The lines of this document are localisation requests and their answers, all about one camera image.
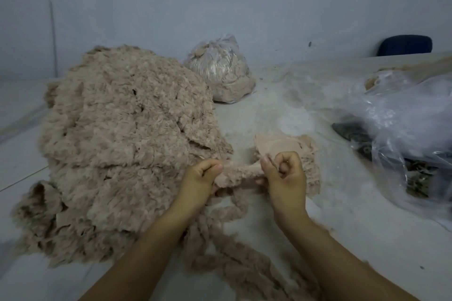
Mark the person's left hand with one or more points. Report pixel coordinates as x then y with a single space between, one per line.
196 184

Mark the person's right hand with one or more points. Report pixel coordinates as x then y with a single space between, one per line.
286 184

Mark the stack of sorted beige pieces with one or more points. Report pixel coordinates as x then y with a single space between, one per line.
289 143

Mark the beige fabric piece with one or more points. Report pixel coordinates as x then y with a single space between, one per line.
240 174

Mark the beige scrap strips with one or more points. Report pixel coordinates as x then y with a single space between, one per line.
233 251

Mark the large pile beige fabric scraps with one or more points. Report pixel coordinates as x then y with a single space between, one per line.
127 142

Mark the person's left forearm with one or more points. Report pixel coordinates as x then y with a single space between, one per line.
138 262

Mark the person's right forearm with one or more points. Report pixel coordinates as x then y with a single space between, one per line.
346 265

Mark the beige fur pile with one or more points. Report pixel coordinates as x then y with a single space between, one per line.
409 71

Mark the clear bag of beige scraps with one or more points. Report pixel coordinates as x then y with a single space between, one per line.
220 68

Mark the large clear plastic bag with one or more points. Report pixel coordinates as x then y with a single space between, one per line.
413 124

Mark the blue chair back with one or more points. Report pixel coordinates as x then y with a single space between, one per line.
405 45

